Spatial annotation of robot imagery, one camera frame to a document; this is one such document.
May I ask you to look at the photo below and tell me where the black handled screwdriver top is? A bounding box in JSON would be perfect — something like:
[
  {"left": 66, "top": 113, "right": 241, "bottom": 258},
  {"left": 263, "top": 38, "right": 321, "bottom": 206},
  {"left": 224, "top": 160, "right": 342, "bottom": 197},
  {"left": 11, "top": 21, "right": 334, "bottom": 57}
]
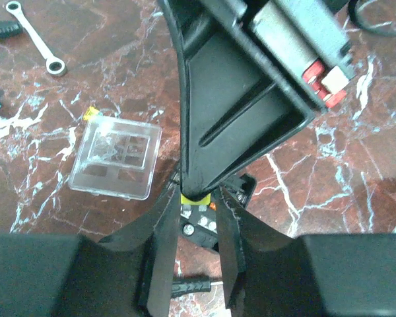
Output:
[{"left": 0, "top": 20, "right": 23, "bottom": 39}]

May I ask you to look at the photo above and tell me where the small yellow fuse by cover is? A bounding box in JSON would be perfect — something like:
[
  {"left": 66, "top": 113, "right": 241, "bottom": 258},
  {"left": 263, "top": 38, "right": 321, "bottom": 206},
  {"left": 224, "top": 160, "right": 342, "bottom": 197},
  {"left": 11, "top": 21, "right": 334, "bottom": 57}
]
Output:
[{"left": 83, "top": 106, "right": 102, "bottom": 121}]

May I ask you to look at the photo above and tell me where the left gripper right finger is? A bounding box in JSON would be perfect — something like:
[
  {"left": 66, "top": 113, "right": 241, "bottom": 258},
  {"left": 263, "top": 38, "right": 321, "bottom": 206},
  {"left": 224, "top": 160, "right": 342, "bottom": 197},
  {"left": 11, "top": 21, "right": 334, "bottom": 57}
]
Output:
[{"left": 214, "top": 188, "right": 292, "bottom": 310}]

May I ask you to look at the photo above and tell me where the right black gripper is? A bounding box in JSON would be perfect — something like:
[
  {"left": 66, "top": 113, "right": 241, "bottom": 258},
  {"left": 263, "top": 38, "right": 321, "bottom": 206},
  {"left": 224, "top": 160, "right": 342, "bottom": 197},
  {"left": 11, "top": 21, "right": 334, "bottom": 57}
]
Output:
[{"left": 160, "top": 1, "right": 353, "bottom": 200}]

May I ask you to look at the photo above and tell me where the black fuse box base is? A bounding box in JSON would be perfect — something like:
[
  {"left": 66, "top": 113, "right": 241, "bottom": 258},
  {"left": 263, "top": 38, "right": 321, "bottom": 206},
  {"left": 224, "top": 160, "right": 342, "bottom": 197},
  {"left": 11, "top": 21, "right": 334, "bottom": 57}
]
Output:
[{"left": 171, "top": 173, "right": 257, "bottom": 255}]

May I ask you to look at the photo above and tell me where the small black screwdriver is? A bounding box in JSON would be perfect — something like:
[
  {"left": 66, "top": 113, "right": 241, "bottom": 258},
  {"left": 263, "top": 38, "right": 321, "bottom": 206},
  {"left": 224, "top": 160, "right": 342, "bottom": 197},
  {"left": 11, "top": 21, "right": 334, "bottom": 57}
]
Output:
[{"left": 171, "top": 276, "right": 223, "bottom": 299}]

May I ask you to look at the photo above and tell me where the clear plastic fuse box cover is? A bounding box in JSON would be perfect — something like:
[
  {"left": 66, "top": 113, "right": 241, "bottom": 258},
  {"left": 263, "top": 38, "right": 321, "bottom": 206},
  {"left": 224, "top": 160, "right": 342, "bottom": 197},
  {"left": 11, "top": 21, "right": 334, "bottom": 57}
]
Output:
[{"left": 68, "top": 116, "right": 162, "bottom": 201}]

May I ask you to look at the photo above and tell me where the silver combination wrench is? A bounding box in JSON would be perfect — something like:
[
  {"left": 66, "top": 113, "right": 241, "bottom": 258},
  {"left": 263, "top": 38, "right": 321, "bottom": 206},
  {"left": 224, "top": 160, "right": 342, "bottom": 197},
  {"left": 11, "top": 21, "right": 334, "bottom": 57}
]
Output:
[{"left": 5, "top": 1, "right": 67, "bottom": 76}]

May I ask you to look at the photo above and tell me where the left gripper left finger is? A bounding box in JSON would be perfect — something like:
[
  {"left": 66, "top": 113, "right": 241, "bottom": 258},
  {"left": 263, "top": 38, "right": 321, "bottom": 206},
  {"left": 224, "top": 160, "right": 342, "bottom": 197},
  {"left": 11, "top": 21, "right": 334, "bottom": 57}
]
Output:
[{"left": 99, "top": 186, "right": 180, "bottom": 316}]

